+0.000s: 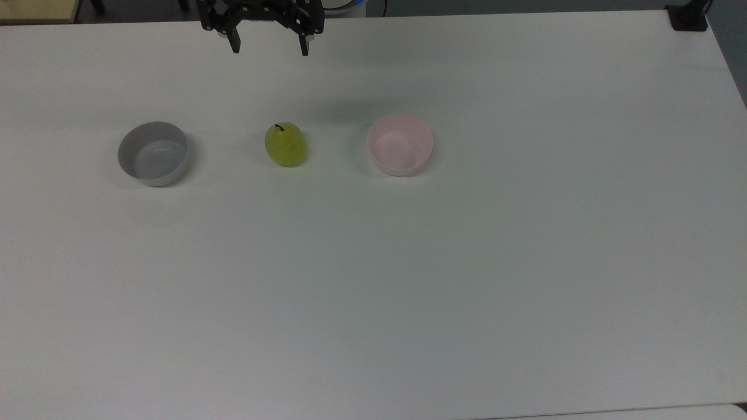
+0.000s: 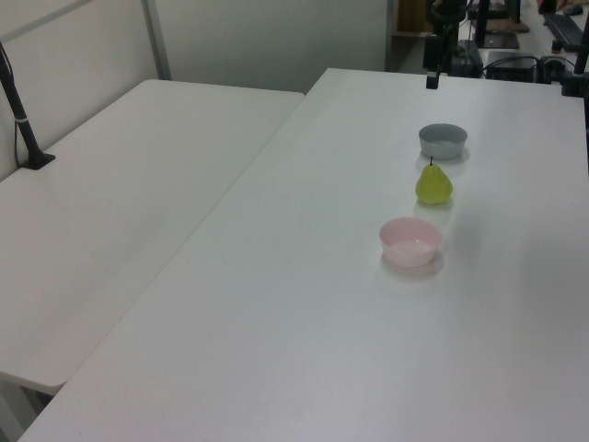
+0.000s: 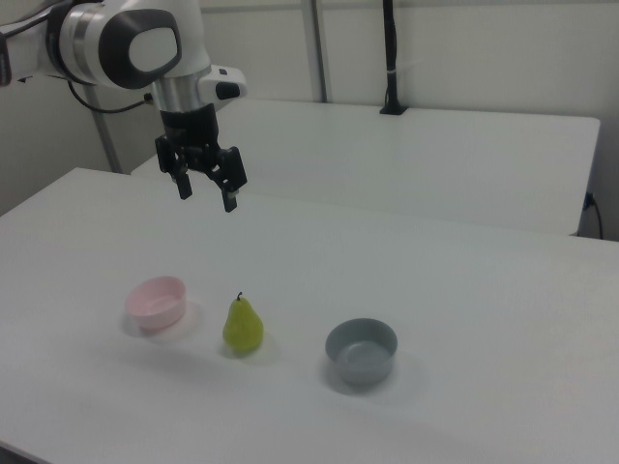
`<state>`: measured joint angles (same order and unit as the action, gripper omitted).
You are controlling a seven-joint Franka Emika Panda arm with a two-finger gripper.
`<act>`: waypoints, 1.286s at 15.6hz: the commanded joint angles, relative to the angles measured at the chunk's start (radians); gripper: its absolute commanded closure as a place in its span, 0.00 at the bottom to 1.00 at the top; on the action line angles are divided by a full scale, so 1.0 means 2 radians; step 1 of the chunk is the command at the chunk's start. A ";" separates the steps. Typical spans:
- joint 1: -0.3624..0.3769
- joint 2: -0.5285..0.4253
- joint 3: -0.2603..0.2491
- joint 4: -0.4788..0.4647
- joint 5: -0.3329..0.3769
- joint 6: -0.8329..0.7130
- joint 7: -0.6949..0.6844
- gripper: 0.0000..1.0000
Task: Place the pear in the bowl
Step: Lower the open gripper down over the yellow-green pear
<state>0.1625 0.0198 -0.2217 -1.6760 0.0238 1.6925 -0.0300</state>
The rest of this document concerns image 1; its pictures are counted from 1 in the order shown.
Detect green pear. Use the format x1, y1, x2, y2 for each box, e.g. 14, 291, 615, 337
264, 122, 307, 168

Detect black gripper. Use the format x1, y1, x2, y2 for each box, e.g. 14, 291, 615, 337
199, 0, 326, 58

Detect black table clamp mount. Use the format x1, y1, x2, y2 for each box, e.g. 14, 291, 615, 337
665, 0, 714, 32

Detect grey bowl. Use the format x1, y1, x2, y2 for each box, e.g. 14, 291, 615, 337
117, 121, 190, 188

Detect pink bowl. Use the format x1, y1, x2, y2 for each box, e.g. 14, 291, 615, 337
366, 113, 435, 177

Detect light wooden furniture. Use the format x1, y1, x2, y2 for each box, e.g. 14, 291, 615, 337
0, 0, 81, 25

